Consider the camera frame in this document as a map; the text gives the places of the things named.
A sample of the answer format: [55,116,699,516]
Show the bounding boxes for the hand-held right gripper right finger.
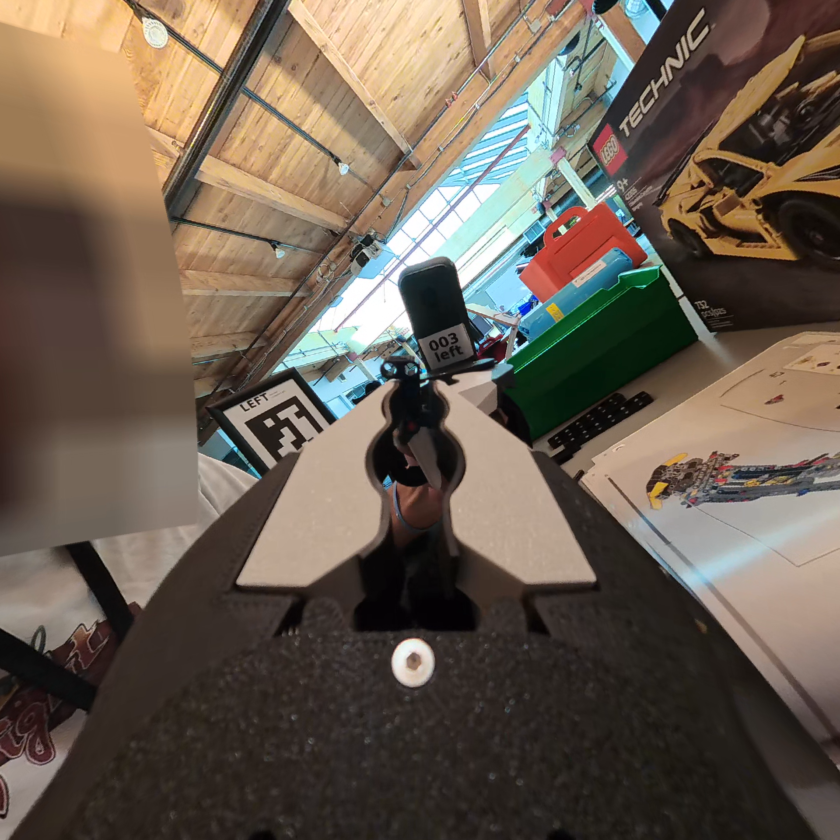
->
[433,387,597,608]

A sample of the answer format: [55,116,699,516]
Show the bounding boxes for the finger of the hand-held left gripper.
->
[458,379,501,417]
[397,422,445,488]

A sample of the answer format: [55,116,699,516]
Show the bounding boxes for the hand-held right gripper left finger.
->
[236,384,404,614]

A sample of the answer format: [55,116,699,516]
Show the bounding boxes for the black lego piece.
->
[382,357,437,434]

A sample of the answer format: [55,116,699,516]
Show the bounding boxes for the person's left forearm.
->
[392,471,448,547]

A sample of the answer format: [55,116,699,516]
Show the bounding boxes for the lego instruction booklet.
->
[579,331,840,744]

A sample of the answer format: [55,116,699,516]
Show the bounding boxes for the lego set box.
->
[586,0,840,333]

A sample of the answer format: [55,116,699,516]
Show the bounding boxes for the ceiling spotlight fixture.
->
[348,232,386,278]

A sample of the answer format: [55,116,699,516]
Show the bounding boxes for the black white marker sign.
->
[206,369,340,475]

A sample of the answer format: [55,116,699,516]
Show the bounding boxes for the green plastic bin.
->
[504,265,699,442]

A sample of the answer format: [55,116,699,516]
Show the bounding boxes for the black perforated strips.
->
[546,391,656,465]

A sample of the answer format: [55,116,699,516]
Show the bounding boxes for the blue plastic case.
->
[520,247,635,340]

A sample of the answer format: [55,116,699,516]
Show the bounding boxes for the red plastic case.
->
[517,204,648,304]

